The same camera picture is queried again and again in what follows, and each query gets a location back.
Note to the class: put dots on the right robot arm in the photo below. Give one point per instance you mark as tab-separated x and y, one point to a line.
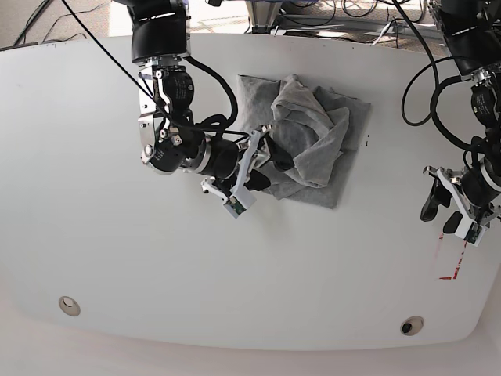
171	139

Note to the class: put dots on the dark table grommet hole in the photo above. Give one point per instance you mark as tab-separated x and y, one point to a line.
412	326

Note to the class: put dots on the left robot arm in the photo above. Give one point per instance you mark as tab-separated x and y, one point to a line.
471	32

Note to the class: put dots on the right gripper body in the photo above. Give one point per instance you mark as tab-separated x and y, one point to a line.
230	163

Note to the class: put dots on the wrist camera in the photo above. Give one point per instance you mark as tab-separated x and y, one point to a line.
239	202
470	231

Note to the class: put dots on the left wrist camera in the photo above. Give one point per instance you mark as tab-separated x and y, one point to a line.
470	231

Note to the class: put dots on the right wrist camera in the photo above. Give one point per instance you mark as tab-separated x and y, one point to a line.
239	202

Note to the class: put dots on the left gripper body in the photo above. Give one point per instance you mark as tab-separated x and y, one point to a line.
472	189

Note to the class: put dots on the aluminium frame stand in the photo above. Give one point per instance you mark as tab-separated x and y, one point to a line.
262	15

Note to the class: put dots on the grey printed t-shirt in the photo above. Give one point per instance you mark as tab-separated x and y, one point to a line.
319	128

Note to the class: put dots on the red tape rectangle marking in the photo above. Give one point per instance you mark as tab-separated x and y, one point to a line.
448	256

